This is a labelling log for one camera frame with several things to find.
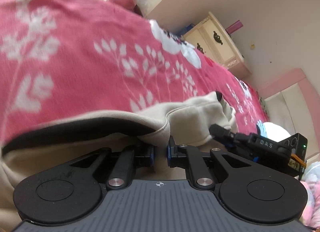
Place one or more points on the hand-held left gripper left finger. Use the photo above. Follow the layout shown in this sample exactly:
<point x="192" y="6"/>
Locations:
<point x="150" y="155"/>

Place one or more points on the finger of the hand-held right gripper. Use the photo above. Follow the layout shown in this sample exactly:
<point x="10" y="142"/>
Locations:
<point x="220" y="130"/>

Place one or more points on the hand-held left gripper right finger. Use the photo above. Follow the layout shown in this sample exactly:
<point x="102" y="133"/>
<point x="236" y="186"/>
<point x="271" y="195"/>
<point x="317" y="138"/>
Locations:
<point x="170" y="157"/>

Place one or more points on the beige hooded zip jacket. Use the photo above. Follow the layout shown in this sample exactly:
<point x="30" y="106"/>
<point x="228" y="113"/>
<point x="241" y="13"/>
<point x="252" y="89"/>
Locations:
<point x="195" y="122"/>

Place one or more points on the blue cloth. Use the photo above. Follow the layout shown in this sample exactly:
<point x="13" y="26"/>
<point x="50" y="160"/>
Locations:
<point x="261" y="128"/>

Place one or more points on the white fluffy cloth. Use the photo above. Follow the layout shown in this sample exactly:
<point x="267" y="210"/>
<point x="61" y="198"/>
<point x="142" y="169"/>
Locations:
<point x="277" y="132"/>

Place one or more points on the cream bed headboard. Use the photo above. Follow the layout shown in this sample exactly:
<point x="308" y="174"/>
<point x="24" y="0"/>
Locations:
<point x="287" y="92"/>

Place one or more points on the light pink cloth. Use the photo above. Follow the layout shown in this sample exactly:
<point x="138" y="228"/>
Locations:
<point x="311" y="197"/>

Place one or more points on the cream nightstand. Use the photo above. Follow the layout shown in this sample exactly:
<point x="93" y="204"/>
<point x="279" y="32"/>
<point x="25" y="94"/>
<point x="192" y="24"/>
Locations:
<point x="215" y="47"/>

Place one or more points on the magenta box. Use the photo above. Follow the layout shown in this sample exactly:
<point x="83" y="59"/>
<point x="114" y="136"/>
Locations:
<point x="233" y="27"/>

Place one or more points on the blue bottle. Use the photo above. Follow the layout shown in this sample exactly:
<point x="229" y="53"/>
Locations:
<point x="187" y="29"/>

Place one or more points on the pink floral blanket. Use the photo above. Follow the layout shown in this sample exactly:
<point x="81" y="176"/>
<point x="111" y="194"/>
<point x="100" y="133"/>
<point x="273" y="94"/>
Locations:
<point x="75" y="59"/>

